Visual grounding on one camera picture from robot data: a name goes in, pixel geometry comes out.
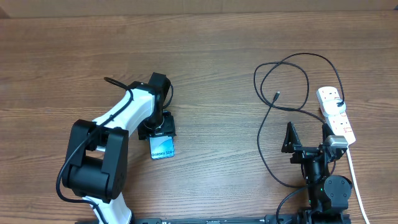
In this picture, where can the Samsung Galaxy smartphone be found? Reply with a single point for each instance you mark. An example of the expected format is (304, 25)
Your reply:
(162, 147)

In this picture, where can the cardboard backdrop panel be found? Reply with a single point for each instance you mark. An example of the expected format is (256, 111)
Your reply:
(80, 8)

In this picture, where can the white charger plug adapter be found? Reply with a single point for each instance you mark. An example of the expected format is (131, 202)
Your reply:
(332, 107)

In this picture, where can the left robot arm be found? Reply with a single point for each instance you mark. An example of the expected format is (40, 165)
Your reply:
(95, 167)

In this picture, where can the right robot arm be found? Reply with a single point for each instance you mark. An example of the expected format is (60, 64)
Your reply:
(328, 194)

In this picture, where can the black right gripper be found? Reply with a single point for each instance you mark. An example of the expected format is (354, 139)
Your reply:
(291, 145)

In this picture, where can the white power strip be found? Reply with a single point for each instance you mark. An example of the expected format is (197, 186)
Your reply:
(339, 124)

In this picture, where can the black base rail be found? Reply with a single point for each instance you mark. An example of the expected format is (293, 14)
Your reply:
(268, 219)

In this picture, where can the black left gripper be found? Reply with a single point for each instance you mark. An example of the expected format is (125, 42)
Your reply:
(168, 128)

